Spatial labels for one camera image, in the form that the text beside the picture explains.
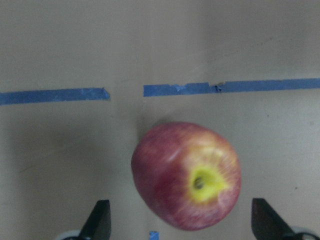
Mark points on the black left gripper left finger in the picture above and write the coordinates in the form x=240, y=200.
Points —
x=98, y=224

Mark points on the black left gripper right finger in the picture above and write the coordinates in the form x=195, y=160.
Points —
x=266, y=224

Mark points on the red yellow apple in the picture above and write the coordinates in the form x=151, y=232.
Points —
x=187, y=174

